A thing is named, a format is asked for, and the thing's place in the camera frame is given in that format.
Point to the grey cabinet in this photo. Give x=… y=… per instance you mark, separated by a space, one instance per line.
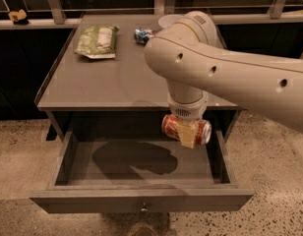
x=77 y=83

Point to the green chip bag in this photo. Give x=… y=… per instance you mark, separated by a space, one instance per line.
x=98 y=42

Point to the white ceramic bowl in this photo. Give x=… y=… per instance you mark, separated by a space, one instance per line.
x=168 y=20

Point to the red coke can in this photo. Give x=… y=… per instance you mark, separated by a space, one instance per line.
x=168 y=127

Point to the small yellow object on ledge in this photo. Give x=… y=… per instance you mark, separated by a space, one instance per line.
x=18 y=17

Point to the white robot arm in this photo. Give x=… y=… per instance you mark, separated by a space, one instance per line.
x=190 y=56

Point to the metal window railing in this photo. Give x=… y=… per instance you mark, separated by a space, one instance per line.
x=57 y=14

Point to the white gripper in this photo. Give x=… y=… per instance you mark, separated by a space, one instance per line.
x=187 y=110

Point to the open grey top drawer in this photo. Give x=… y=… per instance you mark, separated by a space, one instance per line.
x=116 y=175

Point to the blue crushed soda can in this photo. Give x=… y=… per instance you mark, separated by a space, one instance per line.
x=142 y=36

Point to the metal drawer knob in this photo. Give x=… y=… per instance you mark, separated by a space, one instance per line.
x=144 y=207

